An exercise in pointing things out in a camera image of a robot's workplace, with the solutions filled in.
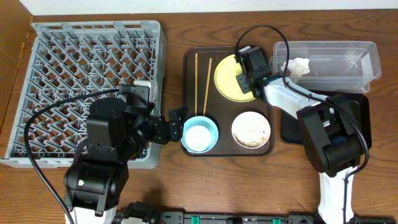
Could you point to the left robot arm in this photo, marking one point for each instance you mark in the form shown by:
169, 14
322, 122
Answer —
117, 132

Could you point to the light blue bowl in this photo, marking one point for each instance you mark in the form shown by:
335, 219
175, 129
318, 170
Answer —
201, 121

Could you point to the white tissue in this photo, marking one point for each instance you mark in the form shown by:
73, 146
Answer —
298, 67

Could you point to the grey plastic dish rack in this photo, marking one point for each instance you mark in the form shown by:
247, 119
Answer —
74, 60

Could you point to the yellow round plate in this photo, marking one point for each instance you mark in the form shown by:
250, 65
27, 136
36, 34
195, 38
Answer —
226, 83

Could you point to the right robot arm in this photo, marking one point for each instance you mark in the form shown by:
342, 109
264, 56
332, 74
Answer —
331, 136

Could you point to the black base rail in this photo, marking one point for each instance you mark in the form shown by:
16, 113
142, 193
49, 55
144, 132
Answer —
217, 218

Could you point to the white cup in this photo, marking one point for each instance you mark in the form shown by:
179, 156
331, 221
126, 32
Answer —
197, 139

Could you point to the black waste tray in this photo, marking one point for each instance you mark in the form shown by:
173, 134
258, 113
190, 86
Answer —
359, 103

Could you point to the pink white bowl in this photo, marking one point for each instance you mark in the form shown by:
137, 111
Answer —
251, 130

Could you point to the clear plastic bin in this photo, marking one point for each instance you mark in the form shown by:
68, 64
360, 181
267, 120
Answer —
345, 66

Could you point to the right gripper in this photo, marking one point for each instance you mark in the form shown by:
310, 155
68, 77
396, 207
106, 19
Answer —
244, 81

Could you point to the dark brown serving tray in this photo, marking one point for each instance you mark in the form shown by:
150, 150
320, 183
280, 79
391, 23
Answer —
219, 109

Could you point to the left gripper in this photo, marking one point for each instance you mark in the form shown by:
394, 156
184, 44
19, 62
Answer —
166, 130

